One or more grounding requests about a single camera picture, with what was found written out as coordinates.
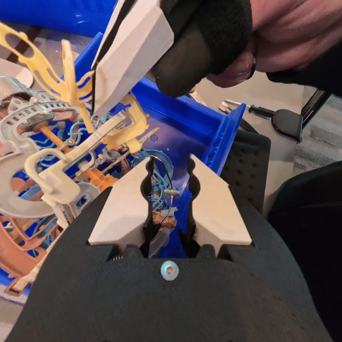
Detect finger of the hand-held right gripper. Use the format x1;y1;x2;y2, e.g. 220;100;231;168
91;0;140;113
94;0;175;116

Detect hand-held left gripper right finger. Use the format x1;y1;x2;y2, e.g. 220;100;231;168
187;154;253;256

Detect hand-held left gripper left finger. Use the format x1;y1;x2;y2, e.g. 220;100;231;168
88;157;154;258

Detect plastic marble maze toy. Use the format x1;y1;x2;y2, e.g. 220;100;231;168
0;75;193;297

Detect yellow plastic track piece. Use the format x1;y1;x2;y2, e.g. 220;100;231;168
0;22;160;153

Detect blue tagged storage bin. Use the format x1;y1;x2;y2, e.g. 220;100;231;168
0;32;247;304

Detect person's right forearm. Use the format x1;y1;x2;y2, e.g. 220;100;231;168
266;44;342;97

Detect person's right hand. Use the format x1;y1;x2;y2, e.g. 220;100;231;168
205;0;342;89

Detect black perforated wrist pad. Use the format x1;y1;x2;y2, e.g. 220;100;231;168
220;130;271;215

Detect black tweezers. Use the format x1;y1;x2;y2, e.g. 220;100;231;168
219;103;258;134

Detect white document stand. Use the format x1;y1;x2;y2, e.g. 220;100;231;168
0;57;35;89

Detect black chair armrest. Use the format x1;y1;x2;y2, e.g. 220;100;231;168
271;89;333;143

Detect black-handled screwdriver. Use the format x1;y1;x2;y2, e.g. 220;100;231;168
224;99;276;118

